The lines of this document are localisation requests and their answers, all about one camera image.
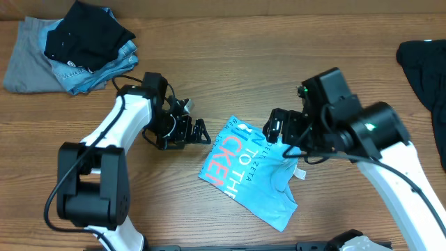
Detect light blue printed t-shirt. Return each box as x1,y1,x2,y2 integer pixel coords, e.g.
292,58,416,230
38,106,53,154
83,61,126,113
198,116,298,232

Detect black garment at right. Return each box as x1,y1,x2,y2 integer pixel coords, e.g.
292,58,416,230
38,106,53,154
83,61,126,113
396,40,445,167

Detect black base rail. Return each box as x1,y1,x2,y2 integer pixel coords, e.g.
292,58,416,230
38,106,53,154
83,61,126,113
150,241,327,251

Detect black folded garment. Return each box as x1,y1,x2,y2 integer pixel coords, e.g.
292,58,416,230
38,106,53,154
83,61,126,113
44,1,135,72

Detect folded blue denim jeans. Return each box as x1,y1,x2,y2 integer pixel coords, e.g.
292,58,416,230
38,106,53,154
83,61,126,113
38,7,139,95

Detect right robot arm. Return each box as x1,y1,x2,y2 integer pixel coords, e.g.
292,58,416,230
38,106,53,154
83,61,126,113
263,68,445,250

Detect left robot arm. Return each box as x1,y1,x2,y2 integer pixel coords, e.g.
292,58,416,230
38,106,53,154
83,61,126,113
44,72,211,251

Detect grey folded garment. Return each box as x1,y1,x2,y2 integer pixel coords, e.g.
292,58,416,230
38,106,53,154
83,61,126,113
2,16,107,94

